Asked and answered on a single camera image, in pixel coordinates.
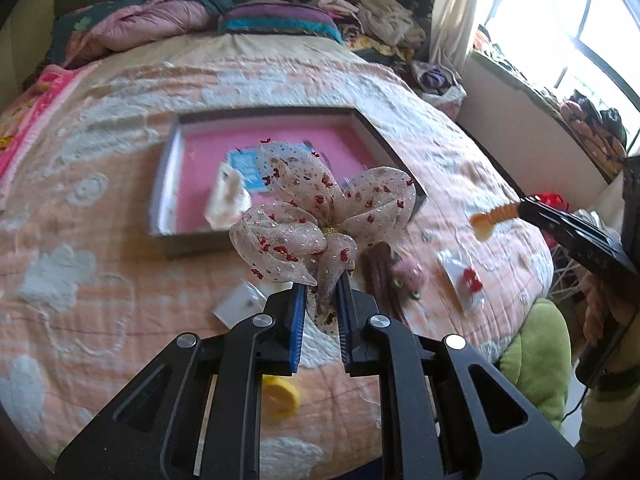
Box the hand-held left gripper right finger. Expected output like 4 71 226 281
336 275 586 480

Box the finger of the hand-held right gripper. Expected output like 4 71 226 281
517 197 636 277

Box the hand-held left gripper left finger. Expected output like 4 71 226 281
55 282 308 480

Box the brown hair clip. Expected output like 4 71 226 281
361 241 408 323

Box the white earring card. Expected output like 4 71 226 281
212 280 268 328

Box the yellow hair accessory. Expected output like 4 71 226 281
262 377 302 420

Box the pink plush hair tie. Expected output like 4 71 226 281
392 255 426 301

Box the orange spiral hair tie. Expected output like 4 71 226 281
470 201 522 241

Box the small clear plastic packet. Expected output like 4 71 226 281
436 250 488 317

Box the sheer dotted bow hair accessory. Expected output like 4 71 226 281
229 137 417 333

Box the grey box with pink lining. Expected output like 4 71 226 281
149 106 427 260

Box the person's right forearm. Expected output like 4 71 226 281
575 370 640 476

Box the person's right hand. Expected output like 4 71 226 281
581 274 640 347

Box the red bag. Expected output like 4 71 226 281
530 192 571 216

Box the colourful cloth pile on windowsill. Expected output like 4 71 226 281
475 25 631 181

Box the green plush cushion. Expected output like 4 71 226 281
500 299 573 428

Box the white hair accessory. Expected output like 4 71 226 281
204 165 251 228

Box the blue card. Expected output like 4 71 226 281
224 146 273 193

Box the purple cloth bundle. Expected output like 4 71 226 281
412 60 466 106

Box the window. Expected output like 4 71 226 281
475 0 640 111

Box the cream curtain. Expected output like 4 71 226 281
430 0 483 63

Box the pile of clothes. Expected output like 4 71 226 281
295 0 433 68

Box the purple teal striped pillow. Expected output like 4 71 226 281
217 2 343 43

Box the pink printed blanket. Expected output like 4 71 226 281
0 64 98 186

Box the white wire basket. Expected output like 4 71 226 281
550 260 591 301

